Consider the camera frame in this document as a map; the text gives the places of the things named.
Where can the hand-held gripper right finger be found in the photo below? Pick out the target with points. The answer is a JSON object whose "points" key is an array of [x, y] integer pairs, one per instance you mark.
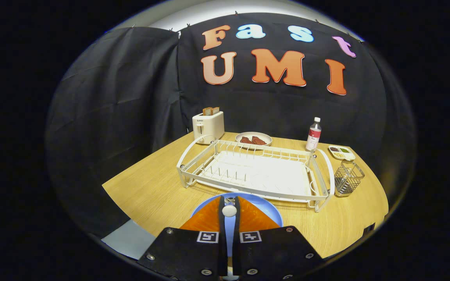
{"points": [[236, 253]]}

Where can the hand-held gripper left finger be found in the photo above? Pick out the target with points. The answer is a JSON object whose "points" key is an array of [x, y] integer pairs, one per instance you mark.
{"points": [[223, 253]]}

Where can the blue plate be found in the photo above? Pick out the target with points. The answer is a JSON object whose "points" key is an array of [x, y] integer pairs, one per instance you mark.
{"points": [[264, 205]]}

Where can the beige round dish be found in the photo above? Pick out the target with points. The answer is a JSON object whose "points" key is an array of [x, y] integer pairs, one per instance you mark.
{"points": [[266, 138]]}

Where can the white divided bean dish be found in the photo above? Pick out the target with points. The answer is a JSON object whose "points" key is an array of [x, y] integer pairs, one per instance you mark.
{"points": [[342, 154]]}

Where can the red meat piece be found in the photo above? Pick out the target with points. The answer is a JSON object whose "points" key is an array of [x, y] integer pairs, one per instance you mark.
{"points": [[259, 140], [245, 140]]}

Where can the white toaster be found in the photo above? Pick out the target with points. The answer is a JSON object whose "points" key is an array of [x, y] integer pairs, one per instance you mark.
{"points": [[209, 128]]}

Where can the clear bottle red label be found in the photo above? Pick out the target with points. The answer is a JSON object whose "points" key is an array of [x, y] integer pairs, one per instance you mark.
{"points": [[313, 136]]}

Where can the toasted bread slice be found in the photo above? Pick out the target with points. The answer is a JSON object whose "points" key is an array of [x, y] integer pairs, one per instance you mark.
{"points": [[207, 111], [215, 110]]}

